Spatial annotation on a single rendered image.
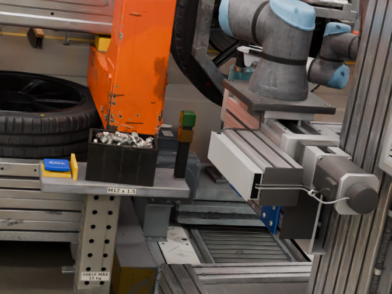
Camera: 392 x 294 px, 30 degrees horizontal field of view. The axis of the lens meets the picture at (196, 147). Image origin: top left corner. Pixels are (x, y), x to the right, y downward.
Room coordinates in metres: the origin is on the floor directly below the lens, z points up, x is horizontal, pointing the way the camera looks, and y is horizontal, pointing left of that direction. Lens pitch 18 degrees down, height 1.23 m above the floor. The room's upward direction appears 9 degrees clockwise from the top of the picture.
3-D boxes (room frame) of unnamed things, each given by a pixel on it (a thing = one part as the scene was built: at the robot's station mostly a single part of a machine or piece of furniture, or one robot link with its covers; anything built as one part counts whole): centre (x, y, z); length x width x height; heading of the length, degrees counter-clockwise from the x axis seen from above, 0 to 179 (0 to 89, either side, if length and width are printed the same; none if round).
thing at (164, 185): (2.03, 0.23, 0.44); 0.43 x 0.17 x 0.03; 107
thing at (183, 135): (2.08, 0.04, 0.59); 0.04 x 0.04 x 0.04; 17
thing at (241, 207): (2.79, -0.15, 0.13); 0.50 x 0.36 x 0.10; 107
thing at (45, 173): (1.98, 0.39, 0.46); 0.08 x 0.08 x 0.01; 17
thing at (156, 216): (2.58, 0.11, 0.26); 0.42 x 0.18 x 0.35; 17
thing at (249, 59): (2.32, -0.12, 0.81); 0.09 x 0.03 x 0.06; 70
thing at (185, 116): (2.08, 0.04, 0.64); 0.04 x 0.04 x 0.04; 17
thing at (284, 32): (1.82, -0.18, 0.98); 0.13 x 0.12 x 0.14; 48
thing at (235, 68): (2.36, -0.10, 0.83); 0.04 x 0.04 x 0.16
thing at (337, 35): (2.21, -0.38, 0.91); 0.11 x 0.08 x 0.11; 48
